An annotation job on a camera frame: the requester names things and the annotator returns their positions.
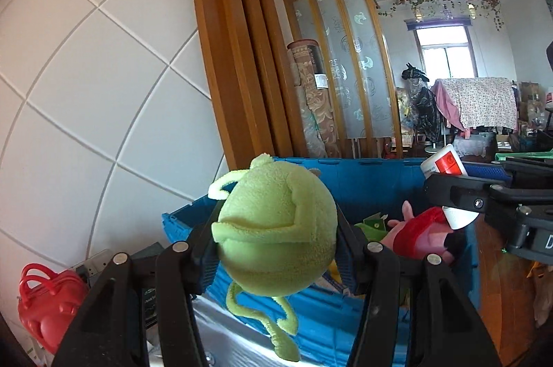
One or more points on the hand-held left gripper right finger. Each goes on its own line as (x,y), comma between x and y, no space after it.
(346,263)

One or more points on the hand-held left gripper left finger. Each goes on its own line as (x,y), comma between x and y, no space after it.
(204,266)

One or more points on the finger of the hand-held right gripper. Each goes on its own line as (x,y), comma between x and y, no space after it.
(486,170)
(458,194)

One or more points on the white tube with red label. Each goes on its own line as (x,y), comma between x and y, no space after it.
(447,162)

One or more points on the green plush toy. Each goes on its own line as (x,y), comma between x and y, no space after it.
(276,228)

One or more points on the blue plastic crate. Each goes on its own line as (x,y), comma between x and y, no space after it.
(371,185)

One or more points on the green cardboard box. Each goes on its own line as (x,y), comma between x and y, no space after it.
(373,226)

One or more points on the pink pig plush toy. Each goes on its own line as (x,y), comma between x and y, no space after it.
(419,235)

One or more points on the floral cloth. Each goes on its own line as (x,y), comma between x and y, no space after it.
(479,101)

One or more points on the white striped tablecloth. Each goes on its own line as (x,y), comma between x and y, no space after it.
(242,341)

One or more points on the black garment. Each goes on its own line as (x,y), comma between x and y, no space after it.
(421,103)

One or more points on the window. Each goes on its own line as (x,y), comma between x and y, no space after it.
(447,51)

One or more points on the red handbag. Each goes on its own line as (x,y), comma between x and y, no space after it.
(47,306)

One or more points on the wooden frosted glass partition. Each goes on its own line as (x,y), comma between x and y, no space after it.
(354,69)

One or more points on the rolled patterned carpet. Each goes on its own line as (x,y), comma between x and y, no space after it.
(313,103)

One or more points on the wooden wall frame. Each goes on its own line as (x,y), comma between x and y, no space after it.
(233,47)

